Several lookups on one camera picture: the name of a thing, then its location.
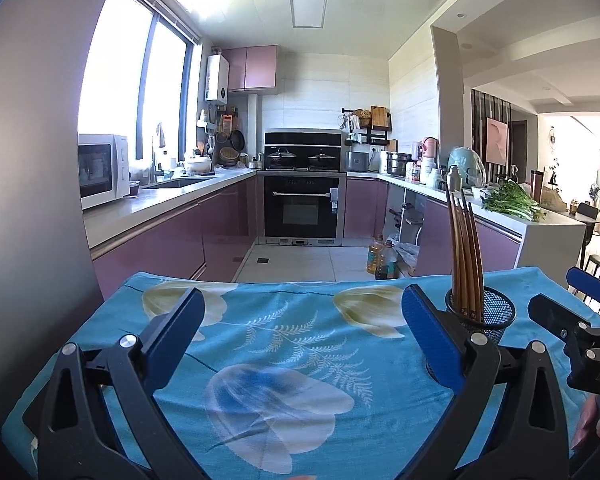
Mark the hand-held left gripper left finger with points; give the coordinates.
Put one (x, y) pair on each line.
(180, 330)

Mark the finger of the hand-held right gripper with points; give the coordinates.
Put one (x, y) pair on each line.
(590, 282)
(555, 315)

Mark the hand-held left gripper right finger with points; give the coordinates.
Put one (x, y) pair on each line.
(425, 330)

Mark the black mesh utensil holder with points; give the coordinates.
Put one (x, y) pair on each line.
(497, 315)

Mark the dark brown wooden chopstick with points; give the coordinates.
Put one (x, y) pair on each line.
(452, 232)
(476, 270)

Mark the bunch of bamboo chopsticks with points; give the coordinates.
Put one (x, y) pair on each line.
(462, 260)

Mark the person's right hand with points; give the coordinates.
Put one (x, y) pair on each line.
(587, 420)

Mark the white plastic bag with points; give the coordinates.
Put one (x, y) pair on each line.
(407, 259)

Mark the dark sauce bottle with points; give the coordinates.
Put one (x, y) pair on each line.
(387, 262)

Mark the yellow cooking oil bottle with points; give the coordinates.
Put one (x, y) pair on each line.
(374, 255)

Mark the pink base cabinets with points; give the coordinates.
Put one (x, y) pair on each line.
(170, 237)
(495, 245)

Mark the brown tumbler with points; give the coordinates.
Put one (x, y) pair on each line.
(537, 186)

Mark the blue floral tablecloth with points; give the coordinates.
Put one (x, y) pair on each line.
(290, 340)

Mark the bunch of leafy greens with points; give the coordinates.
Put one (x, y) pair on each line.
(512, 202)

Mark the kitchen sink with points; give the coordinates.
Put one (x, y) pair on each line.
(180, 182)

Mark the stainless steel thermos bottle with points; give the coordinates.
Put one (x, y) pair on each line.
(453, 179)

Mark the white jar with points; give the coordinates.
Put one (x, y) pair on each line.
(427, 171)

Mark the white cooking pot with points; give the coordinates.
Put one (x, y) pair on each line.
(198, 165)

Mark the stainless steel stock pot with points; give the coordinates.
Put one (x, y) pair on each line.
(397, 164)

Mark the black integrated stove with oven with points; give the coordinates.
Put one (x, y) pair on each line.
(302, 210)

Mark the steel sink faucet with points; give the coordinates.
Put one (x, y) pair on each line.
(155, 160)

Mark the white microwave oven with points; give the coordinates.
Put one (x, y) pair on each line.
(97, 170)

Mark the pink electric kettle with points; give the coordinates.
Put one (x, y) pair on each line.
(429, 148)

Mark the silver countertop appliance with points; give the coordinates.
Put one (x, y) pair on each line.
(357, 161)

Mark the dark wooden slat partition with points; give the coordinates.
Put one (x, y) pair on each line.
(478, 130)

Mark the hanging black frying pan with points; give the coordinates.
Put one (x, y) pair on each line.
(237, 140)

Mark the black lidded pot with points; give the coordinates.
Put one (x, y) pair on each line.
(281, 156)
(322, 158)

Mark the wooden cutting board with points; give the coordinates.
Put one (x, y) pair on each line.
(381, 117)

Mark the grey refrigerator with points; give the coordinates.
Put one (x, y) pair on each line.
(30, 160)

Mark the kitchen window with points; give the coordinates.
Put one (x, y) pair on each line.
(115, 70)

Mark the ceiling light panel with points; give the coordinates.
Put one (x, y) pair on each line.
(308, 11)

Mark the pink wall painting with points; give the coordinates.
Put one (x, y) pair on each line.
(496, 141)

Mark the black wall rack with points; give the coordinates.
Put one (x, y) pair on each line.
(377, 136)

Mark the white wall water heater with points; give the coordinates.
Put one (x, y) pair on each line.
(217, 77)

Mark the pink wall cabinet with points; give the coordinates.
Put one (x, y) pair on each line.
(252, 67)

